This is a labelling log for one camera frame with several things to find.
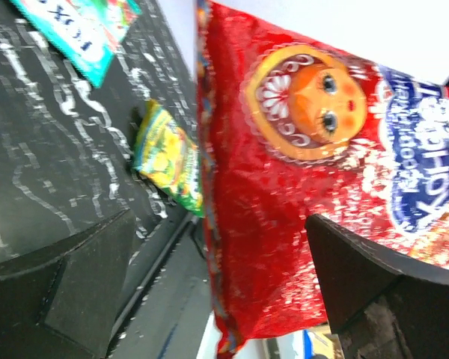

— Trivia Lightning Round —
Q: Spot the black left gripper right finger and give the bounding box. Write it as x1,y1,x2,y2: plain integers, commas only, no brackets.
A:
305,215,449,358

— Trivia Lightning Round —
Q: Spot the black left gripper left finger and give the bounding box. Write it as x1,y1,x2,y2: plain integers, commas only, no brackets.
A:
0,210,135,358

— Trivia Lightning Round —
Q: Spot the red candy bag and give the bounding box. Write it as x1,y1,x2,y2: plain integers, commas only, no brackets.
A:
197,1,449,358

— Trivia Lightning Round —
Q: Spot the teal Fox's candy bag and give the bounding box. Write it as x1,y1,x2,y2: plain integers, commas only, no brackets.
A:
13,0,141,88

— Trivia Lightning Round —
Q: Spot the yellow green Fox's bag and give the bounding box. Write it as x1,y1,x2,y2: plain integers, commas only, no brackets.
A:
133,99,204,218

